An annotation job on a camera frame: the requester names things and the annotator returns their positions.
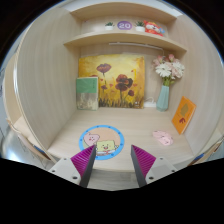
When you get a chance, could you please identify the pink computer mouse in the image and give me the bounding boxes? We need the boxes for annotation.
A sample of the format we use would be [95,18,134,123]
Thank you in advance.
[153,130,173,146]

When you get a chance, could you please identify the round cartoon mouse pad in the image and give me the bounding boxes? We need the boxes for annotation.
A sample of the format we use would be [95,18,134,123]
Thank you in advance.
[78,125,125,160]

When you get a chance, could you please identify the purple round number sign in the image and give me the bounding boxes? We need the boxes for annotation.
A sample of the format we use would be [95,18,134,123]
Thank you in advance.
[117,21,132,30]

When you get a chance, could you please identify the light blue vase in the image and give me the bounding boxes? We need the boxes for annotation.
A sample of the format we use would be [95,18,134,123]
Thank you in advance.
[156,86,169,112]

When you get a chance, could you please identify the pink white flower bouquet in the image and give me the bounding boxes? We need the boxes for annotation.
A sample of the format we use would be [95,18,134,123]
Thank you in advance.
[153,54,185,87]

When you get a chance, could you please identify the small potted plant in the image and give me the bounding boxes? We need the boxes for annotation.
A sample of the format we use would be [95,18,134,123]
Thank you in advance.
[135,21,145,32]
[105,22,114,31]

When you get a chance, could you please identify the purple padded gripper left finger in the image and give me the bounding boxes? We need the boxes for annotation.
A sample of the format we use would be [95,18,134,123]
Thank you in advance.
[49,145,96,187]

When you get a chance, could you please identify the red cartoon plush decoration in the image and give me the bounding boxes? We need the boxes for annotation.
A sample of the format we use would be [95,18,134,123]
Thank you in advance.
[144,21,165,36]

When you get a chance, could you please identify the right small potted plant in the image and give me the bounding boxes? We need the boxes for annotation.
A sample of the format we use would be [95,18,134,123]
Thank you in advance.
[135,21,145,32]

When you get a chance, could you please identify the yellow flower painting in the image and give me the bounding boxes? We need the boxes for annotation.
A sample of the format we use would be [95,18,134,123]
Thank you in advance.
[78,54,145,109]

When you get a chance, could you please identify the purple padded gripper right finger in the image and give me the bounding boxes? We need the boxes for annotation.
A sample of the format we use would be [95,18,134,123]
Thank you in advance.
[131,145,177,187]

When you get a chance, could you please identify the white power adapter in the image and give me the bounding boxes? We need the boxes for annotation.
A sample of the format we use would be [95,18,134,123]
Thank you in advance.
[144,97,156,108]

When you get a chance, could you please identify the wooden desk shelf unit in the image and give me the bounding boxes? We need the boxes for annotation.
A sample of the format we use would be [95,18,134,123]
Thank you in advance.
[3,1,224,173]

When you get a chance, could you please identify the orange leaf card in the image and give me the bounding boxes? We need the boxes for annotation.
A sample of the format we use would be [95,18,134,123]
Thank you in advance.
[172,96,196,134]

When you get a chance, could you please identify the green book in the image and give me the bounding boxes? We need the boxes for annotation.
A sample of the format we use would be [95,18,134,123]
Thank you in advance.
[76,77,98,111]

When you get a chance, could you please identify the left small potted plant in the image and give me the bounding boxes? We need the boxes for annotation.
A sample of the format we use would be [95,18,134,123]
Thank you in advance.
[105,22,114,31]

